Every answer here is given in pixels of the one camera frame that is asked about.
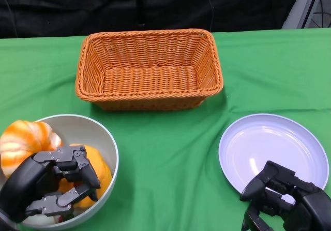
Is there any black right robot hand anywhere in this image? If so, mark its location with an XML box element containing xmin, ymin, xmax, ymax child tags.
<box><xmin>239</xmin><ymin>160</ymin><xmax>331</xmax><ymax>231</ymax></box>

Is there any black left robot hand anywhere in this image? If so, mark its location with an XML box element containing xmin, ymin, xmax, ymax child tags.
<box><xmin>0</xmin><ymin>145</ymin><xmax>101</xmax><ymax>223</ymax></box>

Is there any orange striped toy pumpkin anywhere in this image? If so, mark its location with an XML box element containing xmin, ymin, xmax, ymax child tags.
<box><xmin>0</xmin><ymin>120</ymin><xmax>64</xmax><ymax>178</ymax></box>

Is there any yellow donut bread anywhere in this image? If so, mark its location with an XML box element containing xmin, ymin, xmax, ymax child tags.
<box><xmin>58</xmin><ymin>144</ymin><xmax>113</xmax><ymax>210</ymax></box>

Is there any pale grey bowl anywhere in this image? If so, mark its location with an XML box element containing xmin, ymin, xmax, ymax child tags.
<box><xmin>0</xmin><ymin>113</ymin><xmax>119</xmax><ymax>230</ymax></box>

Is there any lavender plate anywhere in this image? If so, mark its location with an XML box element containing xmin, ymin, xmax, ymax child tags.
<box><xmin>218</xmin><ymin>113</ymin><xmax>328</xmax><ymax>200</ymax></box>

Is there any orange wicker basket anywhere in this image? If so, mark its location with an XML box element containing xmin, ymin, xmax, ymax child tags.
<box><xmin>74</xmin><ymin>28</ymin><xmax>224</xmax><ymax>112</ymax></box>

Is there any green tablecloth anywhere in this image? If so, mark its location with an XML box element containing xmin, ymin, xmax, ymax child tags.
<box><xmin>0</xmin><ymin>26</ymin><xmax>331</xmax><ymax>231</ymax></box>

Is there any black backdrop cloth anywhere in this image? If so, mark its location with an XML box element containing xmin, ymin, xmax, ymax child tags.
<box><xmin>0</xmin><ymin>0</ymin><xmax>306</xmax><ymax>39</ymax></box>

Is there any black stand pole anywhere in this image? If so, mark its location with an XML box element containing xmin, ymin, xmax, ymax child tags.
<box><xmin>137</xmin><ymin>0</ymin><xmax>146</xmax><ymax>26</ymax></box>

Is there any thin cable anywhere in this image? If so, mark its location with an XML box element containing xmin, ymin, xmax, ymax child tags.
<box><xmin>0</xmin><ymin>0</ymin><xmax>19</xmax><ymax>38</ymax></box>
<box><xmin>206</xmin><ymin>0</ymin><xmax>216</xmax><ymax>32</ymax></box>

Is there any grey metal frame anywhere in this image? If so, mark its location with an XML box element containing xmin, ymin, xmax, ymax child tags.
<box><xmin>281</xmin><ymin>0</ymin><xmax>331</xmax><ymax>30</ymax></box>

